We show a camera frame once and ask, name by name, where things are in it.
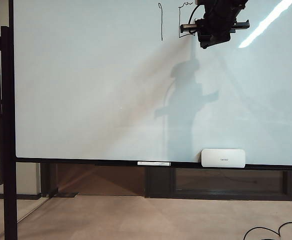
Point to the white rectangular board eraser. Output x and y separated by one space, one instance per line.
223 158

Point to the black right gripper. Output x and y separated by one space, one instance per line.
216 27

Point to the black flat floor plate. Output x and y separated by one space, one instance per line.
66 194

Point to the white marker with black ends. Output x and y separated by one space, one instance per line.
153 164

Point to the black whiteboard stand frame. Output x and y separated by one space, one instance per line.
9 125

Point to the white glass whiteboard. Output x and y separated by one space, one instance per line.
86 75

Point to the frosted glass wall panels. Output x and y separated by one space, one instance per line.
28 177

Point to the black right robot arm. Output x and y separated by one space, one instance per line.
226 3

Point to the dark framed glass partition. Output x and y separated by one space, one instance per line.
161 182

